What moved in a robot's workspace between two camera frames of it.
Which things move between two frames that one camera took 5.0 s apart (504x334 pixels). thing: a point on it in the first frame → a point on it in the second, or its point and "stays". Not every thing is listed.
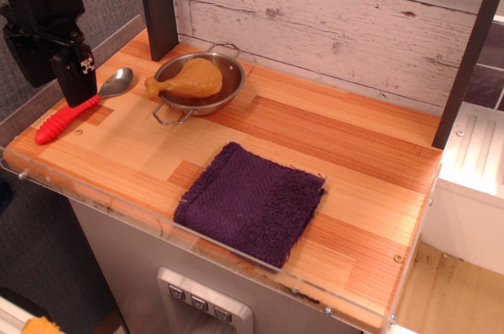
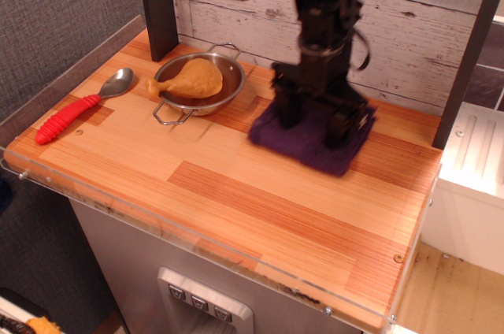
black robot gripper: x=33 y=39 → x=326 y=76
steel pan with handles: x=175 y=110 stays
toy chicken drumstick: x=198 y=78 stays
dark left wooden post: x=158 y=5 stays
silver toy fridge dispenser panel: x=190 y=306 stays
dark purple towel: x=253 y=202 → x=307 y=142
